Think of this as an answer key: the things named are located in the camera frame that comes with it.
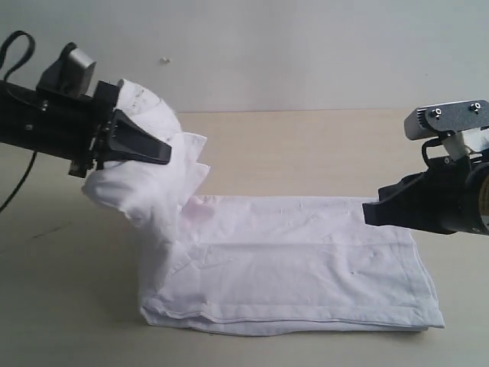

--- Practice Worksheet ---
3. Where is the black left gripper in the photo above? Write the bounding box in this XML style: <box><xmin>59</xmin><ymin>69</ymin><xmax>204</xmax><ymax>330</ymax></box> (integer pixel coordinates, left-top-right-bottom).
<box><xmin>1</xmin><ymin>81</ymin><xmax>172</xmax><ymax>178</ymax></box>

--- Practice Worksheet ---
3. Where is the white t-shirt red lettering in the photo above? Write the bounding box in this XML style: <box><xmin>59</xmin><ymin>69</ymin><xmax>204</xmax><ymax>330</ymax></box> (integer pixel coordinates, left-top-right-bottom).
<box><xmin>82</xmin><ymin>79</ymin><xmax>445</xmax><ymax>336</ymax></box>

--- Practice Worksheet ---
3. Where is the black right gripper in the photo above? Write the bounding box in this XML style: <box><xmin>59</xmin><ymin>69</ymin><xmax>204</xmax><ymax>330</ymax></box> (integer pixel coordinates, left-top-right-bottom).
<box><xmin>362</xmin><ymin>155</ymin><xmax>488</xmax><ymax>235</ymax></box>

